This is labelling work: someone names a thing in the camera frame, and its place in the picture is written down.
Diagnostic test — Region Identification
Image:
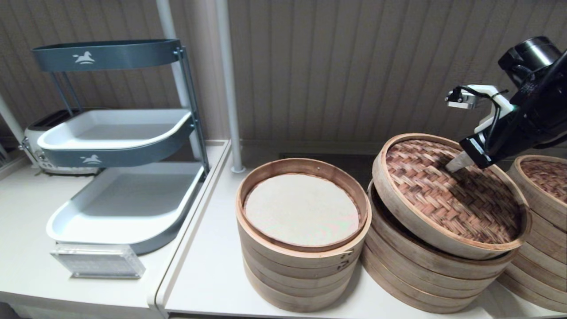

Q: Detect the dark grey metal rack frame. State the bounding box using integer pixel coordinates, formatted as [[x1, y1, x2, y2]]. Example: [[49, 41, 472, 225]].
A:
[[50, 47, 210, 177]]

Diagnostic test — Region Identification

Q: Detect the white retro toaster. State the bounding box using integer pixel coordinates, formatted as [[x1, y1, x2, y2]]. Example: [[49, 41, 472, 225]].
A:
[[19, 110, 99, 175]]

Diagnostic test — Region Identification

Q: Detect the white round steamer liner cloth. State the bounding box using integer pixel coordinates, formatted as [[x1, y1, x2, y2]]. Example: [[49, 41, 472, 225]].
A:
[[244, 173, 360, 248]]

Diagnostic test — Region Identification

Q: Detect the black recessed cooktop panel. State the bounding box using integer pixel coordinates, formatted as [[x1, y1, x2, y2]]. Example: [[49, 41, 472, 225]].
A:
[[279, 153, 384, 189]]

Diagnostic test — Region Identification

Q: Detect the clear acrylic warning sign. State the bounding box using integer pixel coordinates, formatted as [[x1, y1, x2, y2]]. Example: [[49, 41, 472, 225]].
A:
[[50, 243, 146, 280]]

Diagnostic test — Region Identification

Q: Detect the woven bamboo steamer lid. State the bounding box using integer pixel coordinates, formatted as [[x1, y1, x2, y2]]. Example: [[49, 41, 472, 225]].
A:
[[372, 133, 532, 261], [507, 155, 567, 233]]

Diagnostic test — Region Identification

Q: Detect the middle bamboo steamer stack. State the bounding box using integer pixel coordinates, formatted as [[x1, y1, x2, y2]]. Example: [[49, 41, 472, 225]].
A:
[[367, 182, 519, 280]]

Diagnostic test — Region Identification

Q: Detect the white-mounted right wrist camera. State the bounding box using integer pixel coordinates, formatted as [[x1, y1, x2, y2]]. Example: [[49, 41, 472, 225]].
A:
[[445, 84, 517, 136]]

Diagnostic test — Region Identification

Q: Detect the dark grey white-lined rack tray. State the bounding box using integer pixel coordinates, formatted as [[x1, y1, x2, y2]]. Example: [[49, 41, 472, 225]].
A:
[[46, 161, 205, 256], [31, 39, 183, 72], [37, 109, 195, 168]]

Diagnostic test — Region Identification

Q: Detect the white metal support pole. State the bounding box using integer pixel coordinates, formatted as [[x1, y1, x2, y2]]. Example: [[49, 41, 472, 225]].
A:
[[216, 0, 246, 174], [155, 0, 202, 161], [0, 94, 26, 168]]

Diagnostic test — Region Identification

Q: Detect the black camera cable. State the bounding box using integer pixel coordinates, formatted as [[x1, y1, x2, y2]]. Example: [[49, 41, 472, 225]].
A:
[[452, 51, 567, 156]]

